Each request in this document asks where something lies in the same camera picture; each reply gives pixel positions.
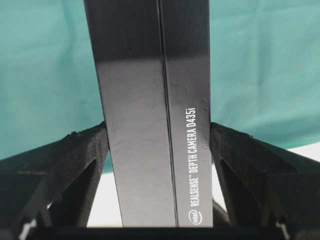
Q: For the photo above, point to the black RealSense box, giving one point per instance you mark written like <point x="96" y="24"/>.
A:
<point x="152" y="60"/>

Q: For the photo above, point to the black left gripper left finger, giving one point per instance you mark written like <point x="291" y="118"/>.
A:
<point x="53" y="185"/>

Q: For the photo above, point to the green table cloth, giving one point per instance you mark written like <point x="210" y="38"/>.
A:
<point x="265" y="72"/>

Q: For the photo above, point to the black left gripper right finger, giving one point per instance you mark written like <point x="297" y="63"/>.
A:
<point x="266" y="188"/>

